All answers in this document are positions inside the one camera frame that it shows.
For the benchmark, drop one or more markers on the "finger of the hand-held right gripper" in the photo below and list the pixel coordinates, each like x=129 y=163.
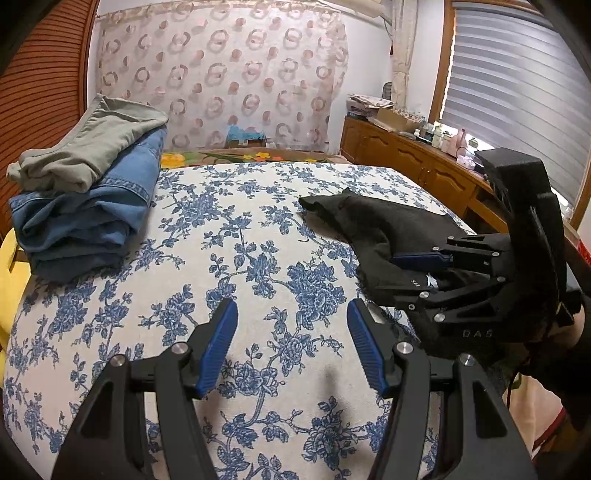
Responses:
x=415 y=262
x=401 y=295

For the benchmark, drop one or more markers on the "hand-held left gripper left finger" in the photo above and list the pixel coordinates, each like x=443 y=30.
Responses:
x=219 y=341

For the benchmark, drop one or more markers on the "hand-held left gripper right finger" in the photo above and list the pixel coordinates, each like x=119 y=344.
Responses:
x=367 y=346

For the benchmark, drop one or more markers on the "black pants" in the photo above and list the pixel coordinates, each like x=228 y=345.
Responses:
x=369 y=221

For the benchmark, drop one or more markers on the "person's right forearm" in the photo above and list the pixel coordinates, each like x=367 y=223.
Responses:
x=568 y=369

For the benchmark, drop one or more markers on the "folded grey-green pants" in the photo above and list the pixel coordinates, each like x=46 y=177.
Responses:
x=92 y=138

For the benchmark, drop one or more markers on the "pink crumpled cloth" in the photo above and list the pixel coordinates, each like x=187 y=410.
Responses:
x=466 y=161

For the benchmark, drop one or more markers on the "blue floral white bedsheet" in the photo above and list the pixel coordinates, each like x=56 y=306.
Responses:
x=231 y=230

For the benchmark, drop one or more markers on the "wooden sideboard cabinet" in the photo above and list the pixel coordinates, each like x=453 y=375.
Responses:
x=392 y=147

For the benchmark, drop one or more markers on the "white bottle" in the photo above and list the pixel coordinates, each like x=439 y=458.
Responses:
x=437 y=136

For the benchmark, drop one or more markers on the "grey striped window blind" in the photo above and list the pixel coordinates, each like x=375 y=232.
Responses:
x=508 y=92

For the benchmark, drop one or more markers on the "open cardboard box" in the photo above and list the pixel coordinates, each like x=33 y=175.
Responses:
x=397 y=121

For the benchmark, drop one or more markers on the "dark oval fan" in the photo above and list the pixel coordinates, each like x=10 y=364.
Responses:
x=388 y=91

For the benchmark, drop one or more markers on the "folded blue jeans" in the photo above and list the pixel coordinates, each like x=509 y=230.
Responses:
x=92 y=217

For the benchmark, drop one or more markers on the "colourful flower blanket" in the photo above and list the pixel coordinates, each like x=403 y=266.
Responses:
x=207 y=158

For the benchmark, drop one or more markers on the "pink blanket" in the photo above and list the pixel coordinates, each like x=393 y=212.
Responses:
x=545 y=415

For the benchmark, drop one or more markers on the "small cardboard box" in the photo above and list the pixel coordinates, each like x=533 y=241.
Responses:
x=251 y=142

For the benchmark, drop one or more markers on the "teal cloth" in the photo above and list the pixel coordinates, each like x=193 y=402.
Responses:
x=240 y=134

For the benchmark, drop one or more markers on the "yellow plush toy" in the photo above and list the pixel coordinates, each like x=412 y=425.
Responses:
x=11 y=295

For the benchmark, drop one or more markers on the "beige curtain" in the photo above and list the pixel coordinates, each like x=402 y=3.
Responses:
x=401 y=46

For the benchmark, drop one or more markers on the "slatted wooden wardrobe door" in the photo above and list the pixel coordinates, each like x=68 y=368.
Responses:
x=41 y=92

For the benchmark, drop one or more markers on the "wooden window frame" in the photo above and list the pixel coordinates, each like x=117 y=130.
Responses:
x=444 y=69

